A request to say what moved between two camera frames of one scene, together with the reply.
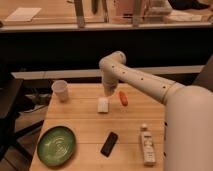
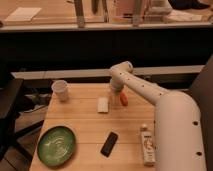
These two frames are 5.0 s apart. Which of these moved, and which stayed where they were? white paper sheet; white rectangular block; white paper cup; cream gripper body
Moved: cream gripper body
Stayed: white rectangular block; white paper sheet; white paper cup
